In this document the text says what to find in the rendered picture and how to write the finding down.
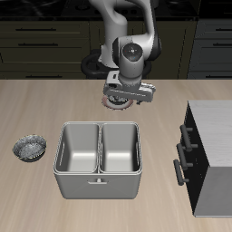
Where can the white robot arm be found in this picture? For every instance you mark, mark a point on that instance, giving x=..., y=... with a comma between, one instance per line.
x=133, y=54

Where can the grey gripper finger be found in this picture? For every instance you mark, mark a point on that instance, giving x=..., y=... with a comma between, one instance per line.
x=139, y=103

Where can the white basket with two bins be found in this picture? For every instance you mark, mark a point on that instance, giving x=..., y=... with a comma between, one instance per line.
x=98, y=181

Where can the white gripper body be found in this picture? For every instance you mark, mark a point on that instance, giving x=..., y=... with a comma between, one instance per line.
x=130, y=93

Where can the flat black base plate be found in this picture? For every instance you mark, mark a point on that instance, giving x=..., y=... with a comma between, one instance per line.
x=87, y=67

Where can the dark kitchen cupboards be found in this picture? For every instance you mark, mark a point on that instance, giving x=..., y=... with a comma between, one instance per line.
x=45, y=45

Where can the red-rimmed plate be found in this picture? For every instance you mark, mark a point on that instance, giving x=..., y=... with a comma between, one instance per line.
x=105, y=103

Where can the dark speckled bowl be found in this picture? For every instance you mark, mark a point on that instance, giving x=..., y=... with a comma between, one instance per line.
x=29, y=148
x=116, y=99

